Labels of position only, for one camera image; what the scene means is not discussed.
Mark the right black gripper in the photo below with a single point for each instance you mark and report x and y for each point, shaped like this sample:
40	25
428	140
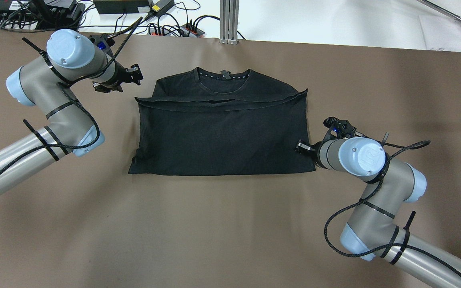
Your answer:
313	149

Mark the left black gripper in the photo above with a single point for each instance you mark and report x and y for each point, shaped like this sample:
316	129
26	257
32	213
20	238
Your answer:
119	75

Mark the black printed t-shirt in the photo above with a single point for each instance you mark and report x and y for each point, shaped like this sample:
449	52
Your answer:
200	123

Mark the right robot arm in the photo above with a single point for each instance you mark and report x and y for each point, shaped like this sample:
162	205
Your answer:
370	232

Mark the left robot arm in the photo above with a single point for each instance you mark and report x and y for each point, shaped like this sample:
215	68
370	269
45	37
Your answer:
46	83

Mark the red black USB hub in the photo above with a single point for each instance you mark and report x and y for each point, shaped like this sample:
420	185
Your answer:
185	31

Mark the black power adapter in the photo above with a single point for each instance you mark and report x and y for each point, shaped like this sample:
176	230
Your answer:
160	8

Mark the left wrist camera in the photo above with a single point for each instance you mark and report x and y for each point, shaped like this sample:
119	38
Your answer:
102	41

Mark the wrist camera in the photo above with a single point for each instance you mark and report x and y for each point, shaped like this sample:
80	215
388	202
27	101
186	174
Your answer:
338	129
102	41

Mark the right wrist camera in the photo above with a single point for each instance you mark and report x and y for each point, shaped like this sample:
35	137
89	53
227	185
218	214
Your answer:
338	129

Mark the aluminium frame post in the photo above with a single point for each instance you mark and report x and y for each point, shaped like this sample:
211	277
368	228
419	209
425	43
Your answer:
229	12

